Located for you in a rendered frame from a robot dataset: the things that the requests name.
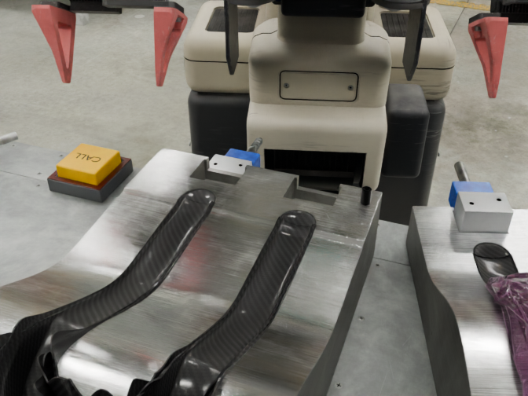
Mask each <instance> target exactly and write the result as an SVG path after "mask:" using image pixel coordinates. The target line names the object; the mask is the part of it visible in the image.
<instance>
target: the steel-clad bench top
mask: <svg viewBox="0 0 528 396"><path fill-rule="evenodd" d="M68 154H69V153H67V152H61V151H57V150H53V149H49V148H43V147H38V146H34V145H28V144H24V143H20V142H16V141H12V142H10V143H8V144H5V145H1V146H0V287H1V286H3V285H6V284H10V283H13V282H15V281H19V280H22V279H24V278H26V277H30V276H32V275H35V274H37V273H40V272H42V271H43V270H46V269H48V268H50V267H51V266H53V265H54V264H56V263H57V262H59V261H60V260H61V259H62V258H63V257H65V256H66V255H67V254H68V253H69V252H70V251H71V249H72V248H73V247H74V246H75V245H76V244H77V243H78V242H79V241H80V240H81V239H82V238H83V237H84V236H85V235H86V233H87V232H88V231H89V230H90V229H91V227H92V226H93V225H94V224H95V223H96V221H97V220H98V219H99V218H100V217H101V216H102V215H103V214H104V213H105V212H106V210H107V209H108V208H109V207H110V206H111V205H112V203H113V202H114V201H115V200H116V199H117V198H118V197H119V195H120V194H121V193H122V192H123V190H124V188H125V187H126V186H127V185H128V184H129V182H130V181H131V180H132V179H133V178H134V177H135V176H136V175H137V174H138V173H139V172H140V171H141V170H142V169H141V168H137V167H133V170H134V171H133V172H132V173H131V174H130V175H129V176H128V177H127V178H126V179H125V180H124V181H123V182H122V183H121V184H120V185H119V186H118V187H117V188H116V189H115V190H114V191H113V192H112V193H111V194H110V195H109V197H108V198H107V199H106V200H105V201H104V202H103V203H99V202H96V201H92V200H86V199H83V198H79V197H75V196H69V195H66V194H63V193H58V192H53V191H50V188H49V185H48V181H47V178H48V177H49V176H50V175H51V174H52V173H53V172H54V171H56V170H57V168H56V165H57V164H58V163H59V162H60V161H61V160H62V159H63V158H64V157H66V156H67V155H68ZM408 229H409V226H408V225H401V224H398V223H393V222H387V221H383V220H379V223H378V229H377V234H376V246H375V251H374V256H373V259H372V263H371V266H370V268H369V271H368V275H367V277H366V280H365V284H364V287H363V289H362V292H361V295H360V298H359V300H358V303H357V307H356V310H355V312H354V316H353V319H352V321H351V324H350V328H349V331H348V333H347V336H346V339H345V342H344V344H343V348H342V351H341V354H340V356H339V360H338V363H337V366H336V368H335V372H334V375H333V377H332V381H331V383H330V386H329V389H328V393H327V395H326V396H437V393H436V389H435V382H434V377H433V373H432V369H431V363H430V358H429V354H428V350H427V343H426V339H425V335H424V328H423V324H422V320H421V316H420V308H419V305H418V301H417V297H416V289H415V285H414V281H413V274H412V270H411V266H410V262H409V255H408V251H407V247H406V239H407V234H408Z"/></svg>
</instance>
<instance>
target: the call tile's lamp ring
mask: <svg viewBox="0 0 528 396"><path fill-rule="evenodd" d="M120 158H121V160H123V162H122V163H121V164H120V165H119V166H118V167H117V168H116V169H115V170H114V171H113V172H112V173H111V174H110V175H109V176H108V177H107V178H106V179H105V180H104V181H103V182H101V183H100V184H99V185H91V184H87V183H84V182H80V181H74V180H70V179H67V178H60V177H57V176H56V175H57V170H55V171H54V172H53V173H52V174H51V175H50V176H49V177H48V179H52V180H55V181H59V182H65V183H69V184H73V185H79V186H82V187H86V188H90V189H96V190H101V189H102V188H103V187H104V186H105V185H106V184H107V183H108V182H109V181H110V180H111V179H112V178H113V177H114V176H115V175H116V174H117V173H118V172H119V171H120V170H121V169H122V168H123V167H124V166H125V165H126V164H127V163H128V162H129V161H130V160H131V159H130V158H126V157H122V156H120Z"/></svg>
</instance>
